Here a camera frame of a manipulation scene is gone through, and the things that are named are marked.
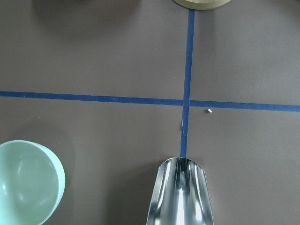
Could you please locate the silver metal ice scoop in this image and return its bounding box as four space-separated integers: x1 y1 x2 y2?
146 157 214 225

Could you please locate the round wooden stand base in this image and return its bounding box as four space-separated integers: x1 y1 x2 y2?
173 0 231 10

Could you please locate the green ceramic bowl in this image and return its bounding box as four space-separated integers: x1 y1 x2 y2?
0 140 66 225

